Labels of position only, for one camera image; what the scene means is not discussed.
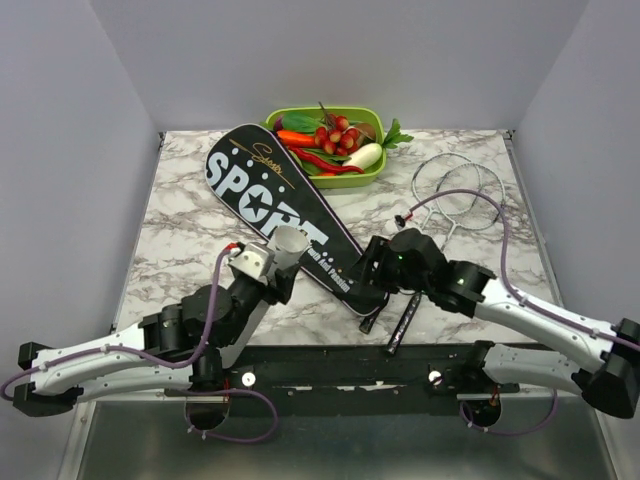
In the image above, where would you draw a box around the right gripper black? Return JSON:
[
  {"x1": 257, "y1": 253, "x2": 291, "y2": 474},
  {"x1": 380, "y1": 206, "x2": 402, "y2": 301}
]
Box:
[{"x1": 342, "y1": 234, "x2": 431, "y2": 295}]

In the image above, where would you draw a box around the white shuttlecock tube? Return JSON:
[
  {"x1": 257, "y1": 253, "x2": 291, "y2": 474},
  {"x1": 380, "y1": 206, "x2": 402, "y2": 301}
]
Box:
[{"x1": 267, "y1": 225, "x2": 310, "y2": 270}]

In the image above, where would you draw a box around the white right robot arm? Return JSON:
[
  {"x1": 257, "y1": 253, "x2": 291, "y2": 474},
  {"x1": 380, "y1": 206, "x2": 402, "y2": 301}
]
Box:
[{"x1": 346, "y1": 228, "x2": 639, "y2": 419}]

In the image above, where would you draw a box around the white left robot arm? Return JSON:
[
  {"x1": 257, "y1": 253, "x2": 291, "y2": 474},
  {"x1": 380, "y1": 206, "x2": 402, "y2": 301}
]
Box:
[{"x1": 1, "y1": 266, "x2": 299, "y2": 418}]

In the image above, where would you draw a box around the red toy chili pepper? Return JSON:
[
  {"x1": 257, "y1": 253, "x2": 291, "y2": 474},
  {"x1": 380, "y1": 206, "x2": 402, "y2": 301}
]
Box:
[{"x1": 289, "y1": 147, "x2": 364, "y2": 174}]

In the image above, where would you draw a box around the white toy radish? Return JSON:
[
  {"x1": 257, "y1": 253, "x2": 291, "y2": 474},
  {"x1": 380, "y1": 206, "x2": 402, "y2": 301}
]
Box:
[{"x1": 343, "y1": 143, "x2": 384, "y2": 170}]

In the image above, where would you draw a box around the black racket cover bag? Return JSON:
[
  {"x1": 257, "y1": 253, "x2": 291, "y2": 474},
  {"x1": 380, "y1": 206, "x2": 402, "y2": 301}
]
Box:
[{"x1": 205, "y1": 124, "x2": 389, "y2": 316}]

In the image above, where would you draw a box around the green plastic basket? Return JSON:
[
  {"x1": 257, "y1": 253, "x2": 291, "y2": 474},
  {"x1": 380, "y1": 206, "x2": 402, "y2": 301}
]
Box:
[{"x1": 261, "y1": 104, "x2": 401, "y2": 189}]

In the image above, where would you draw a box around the red toy cherry bunch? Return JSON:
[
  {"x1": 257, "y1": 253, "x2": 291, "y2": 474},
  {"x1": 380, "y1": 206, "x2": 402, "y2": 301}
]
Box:
[{"x1": 314, "y1": 104, "x2": 360, "y2": 157}]

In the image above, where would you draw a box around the brown toy mushroom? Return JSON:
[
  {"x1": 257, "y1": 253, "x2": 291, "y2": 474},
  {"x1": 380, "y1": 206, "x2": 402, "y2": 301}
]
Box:
[{"x1": 356, "y1": 123, "x2": 377, "y2": 142}]

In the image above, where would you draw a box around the orange toy carrot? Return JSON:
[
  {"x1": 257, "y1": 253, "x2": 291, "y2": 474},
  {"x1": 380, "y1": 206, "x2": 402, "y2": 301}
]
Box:
[{"x1": 276, "y1": 130, "x2": 317, "y2": 149}]

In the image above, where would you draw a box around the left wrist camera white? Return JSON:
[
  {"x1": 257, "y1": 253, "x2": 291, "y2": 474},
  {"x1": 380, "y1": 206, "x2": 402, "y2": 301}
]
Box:
[{"x1": 228, "y1": 242, "x2": 275, "y2": 284}]

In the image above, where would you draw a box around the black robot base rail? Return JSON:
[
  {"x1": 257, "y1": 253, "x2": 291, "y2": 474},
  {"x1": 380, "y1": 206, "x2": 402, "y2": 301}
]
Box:
[{"x1": 188, "y1": 341, "x2": 519, "y2": 426}]

